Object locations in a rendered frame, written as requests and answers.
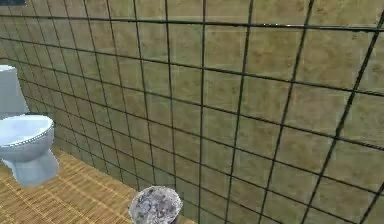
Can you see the grey speckled round bin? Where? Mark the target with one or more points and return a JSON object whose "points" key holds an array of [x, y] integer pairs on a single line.
{"points": [[155, 206]]}

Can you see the white toilet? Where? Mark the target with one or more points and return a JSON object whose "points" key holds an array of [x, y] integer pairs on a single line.
{"points": [[25, 140]]}

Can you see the dark framed wall picture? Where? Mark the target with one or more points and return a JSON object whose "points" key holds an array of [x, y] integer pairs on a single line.
{"points": [[11, 2]]}

